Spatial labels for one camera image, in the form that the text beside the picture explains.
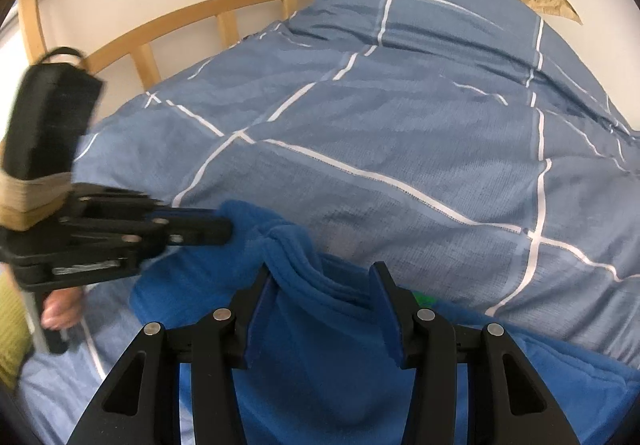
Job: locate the blue fleece pants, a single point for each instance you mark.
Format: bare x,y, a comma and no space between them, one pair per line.
320,350

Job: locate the blue checked duvet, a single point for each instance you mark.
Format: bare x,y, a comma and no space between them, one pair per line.
400,125

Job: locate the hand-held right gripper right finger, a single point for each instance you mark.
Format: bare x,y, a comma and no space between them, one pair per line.
387,315

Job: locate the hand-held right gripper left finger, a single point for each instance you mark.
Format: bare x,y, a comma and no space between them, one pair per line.
256,320

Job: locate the person's left hand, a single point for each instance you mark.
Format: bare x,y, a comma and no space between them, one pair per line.
60,310

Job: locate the wooden bunk bed frame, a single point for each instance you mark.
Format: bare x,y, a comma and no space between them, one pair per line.
200,10

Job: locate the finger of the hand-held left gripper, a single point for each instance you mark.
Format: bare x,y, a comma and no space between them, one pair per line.
195,214
205,232

